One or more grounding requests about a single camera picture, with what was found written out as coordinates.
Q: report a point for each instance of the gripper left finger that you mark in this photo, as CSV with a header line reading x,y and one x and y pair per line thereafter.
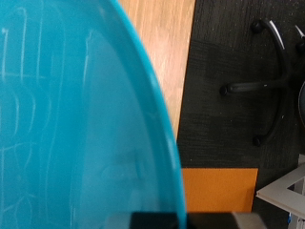
x,y
152,221

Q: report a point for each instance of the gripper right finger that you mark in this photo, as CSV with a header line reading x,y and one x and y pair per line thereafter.
x,y
222,221

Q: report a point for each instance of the blue plastic plate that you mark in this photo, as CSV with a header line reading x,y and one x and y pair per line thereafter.
x,y
79,111

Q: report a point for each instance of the orange floor mat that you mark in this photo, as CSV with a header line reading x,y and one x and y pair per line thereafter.
x,y
219,191

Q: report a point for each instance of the black office chair base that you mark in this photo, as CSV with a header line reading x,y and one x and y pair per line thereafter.
x,y
279,79

